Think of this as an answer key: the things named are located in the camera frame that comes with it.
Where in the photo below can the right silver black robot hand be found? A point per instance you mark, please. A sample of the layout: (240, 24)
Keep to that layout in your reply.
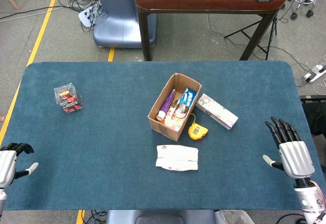
(295, 157)

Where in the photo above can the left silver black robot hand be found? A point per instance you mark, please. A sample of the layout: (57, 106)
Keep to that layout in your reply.
(6, 163)

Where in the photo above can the pink white carton box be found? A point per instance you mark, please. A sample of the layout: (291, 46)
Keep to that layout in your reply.
(217, 112)

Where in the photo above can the yellow tape measure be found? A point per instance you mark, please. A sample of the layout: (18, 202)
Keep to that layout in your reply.
(196, 132)

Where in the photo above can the white pink wet wipes pack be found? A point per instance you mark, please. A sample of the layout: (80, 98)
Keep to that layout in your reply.
(177, 157)

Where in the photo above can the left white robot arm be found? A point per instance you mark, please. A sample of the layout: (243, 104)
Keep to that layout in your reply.
(2, 201)

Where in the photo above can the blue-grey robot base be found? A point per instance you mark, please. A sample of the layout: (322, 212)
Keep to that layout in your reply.
(119, 23)

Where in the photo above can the clear plastic bag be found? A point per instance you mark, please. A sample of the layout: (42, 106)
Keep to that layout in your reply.
(234, 217)

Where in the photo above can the clear coffee capsule box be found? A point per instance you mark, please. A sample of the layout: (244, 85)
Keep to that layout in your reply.
(68, 99)

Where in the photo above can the brown cardboard box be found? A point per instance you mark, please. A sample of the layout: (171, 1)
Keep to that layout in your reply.
(165, 129)

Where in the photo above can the blue felt table mat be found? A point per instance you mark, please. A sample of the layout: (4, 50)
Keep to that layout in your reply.
(102, 137)

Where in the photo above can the black tripod stand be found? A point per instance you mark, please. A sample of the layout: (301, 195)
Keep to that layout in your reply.
(265, 48)

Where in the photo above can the pink white snack pack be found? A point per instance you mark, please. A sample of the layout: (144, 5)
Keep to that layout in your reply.
(174, 122)

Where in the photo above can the purple tube white cap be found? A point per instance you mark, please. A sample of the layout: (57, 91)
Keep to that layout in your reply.
(166, 104)

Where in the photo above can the grey-blue robot torso base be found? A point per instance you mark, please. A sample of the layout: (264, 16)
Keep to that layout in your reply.
(158, 217)

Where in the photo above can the white power strip with plugs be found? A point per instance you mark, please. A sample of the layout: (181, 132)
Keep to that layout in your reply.
(85, 17)

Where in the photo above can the brown mahjong table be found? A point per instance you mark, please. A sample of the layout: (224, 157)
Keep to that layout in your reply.
(208, 2)

